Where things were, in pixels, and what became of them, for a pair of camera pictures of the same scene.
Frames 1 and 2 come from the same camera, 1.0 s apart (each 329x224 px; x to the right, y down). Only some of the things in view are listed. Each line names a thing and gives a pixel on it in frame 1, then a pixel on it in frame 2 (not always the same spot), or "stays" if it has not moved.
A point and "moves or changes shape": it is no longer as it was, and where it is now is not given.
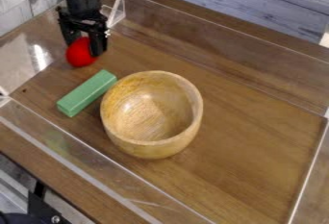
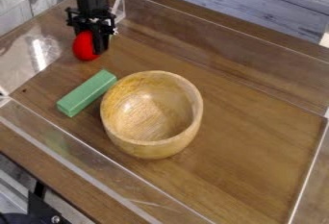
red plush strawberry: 80,52 moves or changes shape
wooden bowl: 151,113 stays
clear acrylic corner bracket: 116,13 stays
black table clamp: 41,211 stays
